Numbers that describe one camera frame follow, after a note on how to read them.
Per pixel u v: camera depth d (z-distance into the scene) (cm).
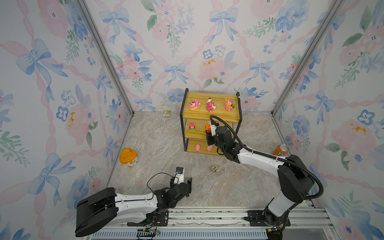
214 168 88
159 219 74
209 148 96
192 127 86
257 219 73
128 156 84
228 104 72
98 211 43
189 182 75
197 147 97
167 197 63
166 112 118
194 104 73
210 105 71
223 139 66
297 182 45
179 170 73
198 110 75
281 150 87
